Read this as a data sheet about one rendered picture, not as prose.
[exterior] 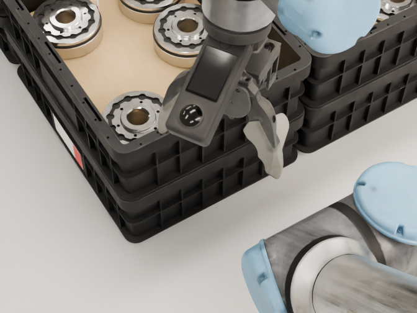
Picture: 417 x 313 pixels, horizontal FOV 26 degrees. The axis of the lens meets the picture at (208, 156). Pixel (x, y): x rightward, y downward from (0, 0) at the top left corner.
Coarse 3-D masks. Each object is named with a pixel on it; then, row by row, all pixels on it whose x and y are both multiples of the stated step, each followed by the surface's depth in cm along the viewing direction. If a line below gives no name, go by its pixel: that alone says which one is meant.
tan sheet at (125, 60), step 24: (192, 0) 140; (120, 24) 137; (144, 24) 137; (96, 48) 134; (120, 48) 134; (144, 48) 134; (72, 72) 132; (96, 72) 132; (120, 72) 132; (144, 72) 132; (168, 72) 132; (96, 96) 129
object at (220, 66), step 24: (216, 48) 91; (240, 48) 91; (192, 72) 91; (216, 72) 91; (240, 72) 91; (192, 96) 90; (216, 96) 90; (168, 120) 90; (192, 120) 89; (216, 120) 90
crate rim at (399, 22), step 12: (408, 12) 125; (384, 24) 123; (396, 24) 124; (408, 24) 126; (372, 36) 123; (384, 36) 124; (360, 48) 123; (312, 60) 121; (324, 60) 120; (336, 60) 122
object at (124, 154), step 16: (16, 16) 126; (32, 32) 123; (288, 32) 123; (48, 48) 123; (304, 48) 121; (48, 64) 122; (64, 64) 119; (304, 64) 119; (64, 80) 118; (288, 80) 119; (80, 96) 116; (96, 112) 114; (96, 128) 113; (112, 144) 111; (128, 144) 111; (144, 144) 111; (160, 144) 113; (128, 160) 112
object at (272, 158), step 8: (256, 120) 97; (280, 120) 101; (288, 120) 103; (248, 128) 98; (256, 128) 97; (280, 128) 101; (288, 128) 102; (248, 136) 99; (256, 136) 98; (264, 136) 98; (280, 136) 101; (256, 144) 99; (264, 144) 98; (280, 144) 99; (264, 152) 99; (272, 152) 99; (280, 152) 100; (264, 160) 100; (272, 160) 100; (280, 160) 100; (272, 168) 101; (280, 168) 101; (272, 176) 102
